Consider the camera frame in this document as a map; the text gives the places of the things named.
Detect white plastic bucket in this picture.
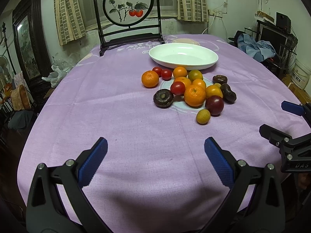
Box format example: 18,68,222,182
291,59,310,90

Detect dark framed wall painting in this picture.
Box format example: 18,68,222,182
12,0,52,99

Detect white plastic bag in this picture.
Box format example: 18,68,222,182
42,65,72,88

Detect woven basket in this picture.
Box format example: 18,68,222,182
10,84,31,111

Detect white oval plate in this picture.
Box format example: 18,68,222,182
149,43,219,70

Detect blue cloth pile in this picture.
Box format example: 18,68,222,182
237,33,276,63

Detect red cherry tomato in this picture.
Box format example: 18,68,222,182
170,81,186,96
152,66,162,77
161,69,172,81

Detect right beige curtain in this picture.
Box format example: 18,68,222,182
177,0,209,22

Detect small orange mandarin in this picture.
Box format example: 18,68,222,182
192,78,206,90

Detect dark brown mushroom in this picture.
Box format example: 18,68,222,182
220,83,237,104
212,75,228,85
153,89,174,108

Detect beige curtain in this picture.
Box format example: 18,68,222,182
177,0,209,22
54,0,85,46

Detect left beige curtain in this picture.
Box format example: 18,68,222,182
54,0,85,46

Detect small yellow-green longan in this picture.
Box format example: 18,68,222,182
196,109,211,125

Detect greenish yellow mandarin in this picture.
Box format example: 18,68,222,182
188,70,203,82

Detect large orange mandarin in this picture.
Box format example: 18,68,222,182
184,85,206,108

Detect black shelf rack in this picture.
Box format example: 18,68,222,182
245,11,298,79

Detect dark red plum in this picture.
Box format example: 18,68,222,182
205,95,224,116

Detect purple tablecloth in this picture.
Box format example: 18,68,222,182
17,35,310,232

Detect dark brown mushroom top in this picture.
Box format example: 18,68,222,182
212,75,228,85

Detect black framed embroidery screen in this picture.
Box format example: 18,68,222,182
93,0,164,57

